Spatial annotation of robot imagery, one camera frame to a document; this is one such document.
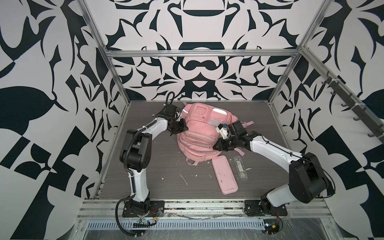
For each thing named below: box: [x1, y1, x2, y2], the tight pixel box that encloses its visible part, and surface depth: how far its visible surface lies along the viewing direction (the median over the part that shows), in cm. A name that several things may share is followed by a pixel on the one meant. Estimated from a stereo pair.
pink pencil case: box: [211, 155, 239, 195], surface depth 85 cm
